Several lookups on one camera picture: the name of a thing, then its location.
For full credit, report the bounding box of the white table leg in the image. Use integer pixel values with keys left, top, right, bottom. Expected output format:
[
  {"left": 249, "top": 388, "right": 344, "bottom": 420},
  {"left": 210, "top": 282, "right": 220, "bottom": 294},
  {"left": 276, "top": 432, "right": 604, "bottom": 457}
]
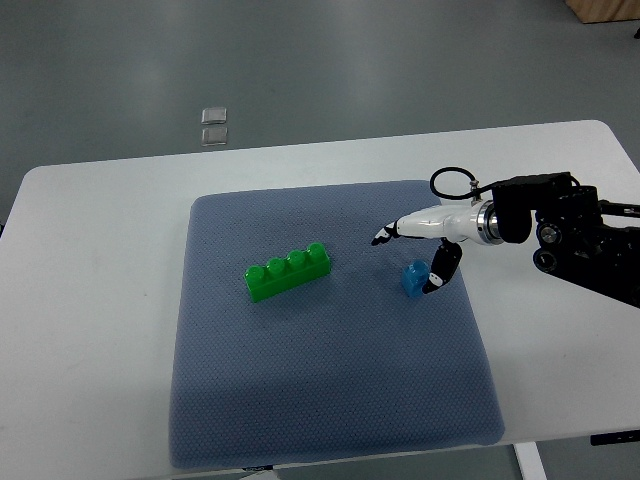
[{"left": 513, "top": 442, "right": 547, "bottom": 480}]

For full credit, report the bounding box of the metal floor plate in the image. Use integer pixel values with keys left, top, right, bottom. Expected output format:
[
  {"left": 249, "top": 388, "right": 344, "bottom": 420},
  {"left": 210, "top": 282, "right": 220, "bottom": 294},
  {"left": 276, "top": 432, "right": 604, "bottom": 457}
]
[
  {"left": 201, "top": 126, "right": 228, "bottom": 146},
  {"left": 201, "top": 107, "right": 227, "bottom": 125}
]

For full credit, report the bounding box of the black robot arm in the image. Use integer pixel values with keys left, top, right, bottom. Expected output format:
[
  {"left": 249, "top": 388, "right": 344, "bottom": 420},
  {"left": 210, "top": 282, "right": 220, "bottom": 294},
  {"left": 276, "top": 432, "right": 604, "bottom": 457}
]
[{"left": 490, "top": 172, "right": 639, "bottom": 307}]

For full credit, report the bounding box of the green four-stud toy block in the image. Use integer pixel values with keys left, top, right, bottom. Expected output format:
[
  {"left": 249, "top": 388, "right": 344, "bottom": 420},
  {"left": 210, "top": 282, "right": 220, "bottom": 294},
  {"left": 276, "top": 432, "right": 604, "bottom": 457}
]
[{"left": 244, "top": 242, "right": 331, "bottom": 303}]

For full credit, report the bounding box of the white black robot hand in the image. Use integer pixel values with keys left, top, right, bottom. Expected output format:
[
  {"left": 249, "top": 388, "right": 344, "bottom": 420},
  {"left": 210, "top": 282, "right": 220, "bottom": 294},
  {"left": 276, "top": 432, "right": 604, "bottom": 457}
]
[{"left": 371, "top": 200, "right": 503, "bottom": 294}]

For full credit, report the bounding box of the blue-grey textured mat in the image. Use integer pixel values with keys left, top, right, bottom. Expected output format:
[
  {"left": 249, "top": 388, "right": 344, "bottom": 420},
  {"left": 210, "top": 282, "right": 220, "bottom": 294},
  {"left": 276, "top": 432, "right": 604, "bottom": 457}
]
[{"left": 169, "top": 180, "right": 505, "bottom": 469}]

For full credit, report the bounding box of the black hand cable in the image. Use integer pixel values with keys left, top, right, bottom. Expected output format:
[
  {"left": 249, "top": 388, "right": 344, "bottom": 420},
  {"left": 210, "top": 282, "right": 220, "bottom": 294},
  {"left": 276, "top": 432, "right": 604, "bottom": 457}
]
[{"left": 429, "top": 166, "right": 494, "bottom": 201}]

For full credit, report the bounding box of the blue toy block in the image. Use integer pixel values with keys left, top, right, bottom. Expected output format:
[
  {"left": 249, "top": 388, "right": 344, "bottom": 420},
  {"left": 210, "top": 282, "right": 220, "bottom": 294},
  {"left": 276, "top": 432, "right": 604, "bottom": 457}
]
[{"left": 401, "top": 259, "right": 430, "bottom": 298}]

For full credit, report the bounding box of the wooden box corner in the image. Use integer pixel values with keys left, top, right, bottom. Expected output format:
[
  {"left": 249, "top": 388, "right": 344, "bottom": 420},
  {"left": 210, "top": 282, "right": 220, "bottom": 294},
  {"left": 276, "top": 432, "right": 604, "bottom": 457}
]
[{"left": 565, "top": 0, "right": 639, "bottom": 24}]

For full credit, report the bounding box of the lower metal floor plate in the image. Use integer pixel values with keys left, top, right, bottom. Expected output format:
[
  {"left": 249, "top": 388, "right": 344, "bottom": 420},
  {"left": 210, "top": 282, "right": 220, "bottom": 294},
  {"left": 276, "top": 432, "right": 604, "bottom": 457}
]
[{"left": 201, "top": 126, "right": 228, "bottom": 146}]

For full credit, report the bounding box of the upper metal floor plate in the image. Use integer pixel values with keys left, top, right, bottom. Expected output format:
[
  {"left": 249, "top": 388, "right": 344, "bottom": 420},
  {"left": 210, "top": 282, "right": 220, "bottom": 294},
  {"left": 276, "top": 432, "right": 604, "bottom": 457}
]
[{"left": 201, "top": 107, "right": 227, "bottom": 125}]

